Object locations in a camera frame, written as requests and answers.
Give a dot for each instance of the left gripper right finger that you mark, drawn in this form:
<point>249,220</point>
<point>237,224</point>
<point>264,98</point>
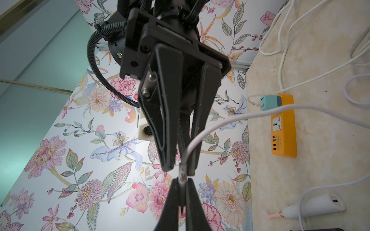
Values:
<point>195,216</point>

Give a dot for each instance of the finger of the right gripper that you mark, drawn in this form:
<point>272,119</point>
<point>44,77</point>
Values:
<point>210,78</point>
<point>159,99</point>

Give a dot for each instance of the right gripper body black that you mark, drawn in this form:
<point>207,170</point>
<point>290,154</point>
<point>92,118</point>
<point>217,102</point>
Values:
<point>140,33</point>

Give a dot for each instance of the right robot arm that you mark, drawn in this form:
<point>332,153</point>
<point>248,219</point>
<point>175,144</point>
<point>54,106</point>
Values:
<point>109,31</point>

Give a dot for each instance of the black electric toothbrush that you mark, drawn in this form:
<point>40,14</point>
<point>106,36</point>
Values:
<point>329,229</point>

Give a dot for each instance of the teal USB charger block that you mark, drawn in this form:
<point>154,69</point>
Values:
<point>270,102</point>

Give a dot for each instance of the orange power strip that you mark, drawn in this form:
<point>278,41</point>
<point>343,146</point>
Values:
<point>284,143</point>

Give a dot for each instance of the white pink electric toothbrush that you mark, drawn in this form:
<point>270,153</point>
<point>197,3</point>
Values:
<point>316,206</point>

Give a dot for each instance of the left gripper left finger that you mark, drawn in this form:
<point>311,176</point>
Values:
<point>170,214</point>

